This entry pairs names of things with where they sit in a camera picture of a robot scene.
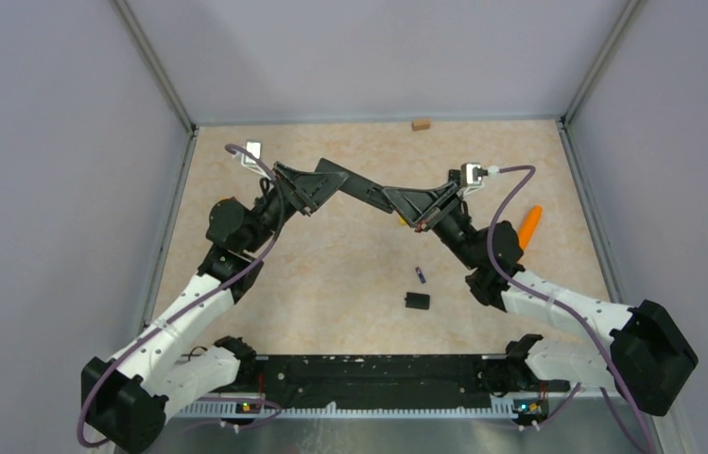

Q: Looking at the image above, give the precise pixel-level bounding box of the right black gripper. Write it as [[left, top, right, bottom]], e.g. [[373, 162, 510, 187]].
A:
[[381, 182, 481, 271]]

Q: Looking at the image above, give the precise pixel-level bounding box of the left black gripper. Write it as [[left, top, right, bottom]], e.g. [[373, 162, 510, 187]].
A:
[[243, 161, 350, 253]]

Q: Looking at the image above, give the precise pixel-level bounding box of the black remote control with buttons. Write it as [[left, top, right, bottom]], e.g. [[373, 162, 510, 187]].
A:
[[315, 158, 394, 214]]

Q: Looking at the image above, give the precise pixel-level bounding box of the purple blue battery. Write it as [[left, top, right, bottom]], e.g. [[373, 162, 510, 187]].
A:
[[415, 267, 426, 284]]

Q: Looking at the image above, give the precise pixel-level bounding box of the black battery cover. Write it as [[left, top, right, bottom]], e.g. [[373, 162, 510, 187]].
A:
[[405, 292, 431, 310]]

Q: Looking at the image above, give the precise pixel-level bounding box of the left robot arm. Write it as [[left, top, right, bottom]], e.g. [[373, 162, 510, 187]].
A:
[[77, 163, 350, 453]]

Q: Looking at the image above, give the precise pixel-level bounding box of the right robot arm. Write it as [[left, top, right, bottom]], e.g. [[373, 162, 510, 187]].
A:
[[381, 182, 698, 416]]

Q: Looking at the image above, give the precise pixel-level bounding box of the brown wooden block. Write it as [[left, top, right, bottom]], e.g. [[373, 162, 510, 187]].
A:
[[410, 118, 431, 131]]

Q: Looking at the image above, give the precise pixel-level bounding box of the orange toy microphone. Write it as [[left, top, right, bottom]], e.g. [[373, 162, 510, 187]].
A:
[[518, 205, 543, 250]]

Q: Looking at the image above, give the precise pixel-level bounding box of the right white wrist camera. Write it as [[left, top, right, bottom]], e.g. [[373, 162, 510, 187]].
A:
[[448, 162, 501, 199]]

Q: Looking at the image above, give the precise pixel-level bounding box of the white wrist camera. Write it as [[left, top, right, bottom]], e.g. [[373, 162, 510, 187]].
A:
[[448, 162, 501, 199], [236, 140, 263, 172]]

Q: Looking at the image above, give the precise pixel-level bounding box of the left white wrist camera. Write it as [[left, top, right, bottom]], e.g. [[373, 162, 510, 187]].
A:
[[236, 140, 263, 172]]

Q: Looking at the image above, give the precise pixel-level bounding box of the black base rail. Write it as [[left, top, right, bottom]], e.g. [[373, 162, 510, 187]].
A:
[[234, 355, 521, 410]]

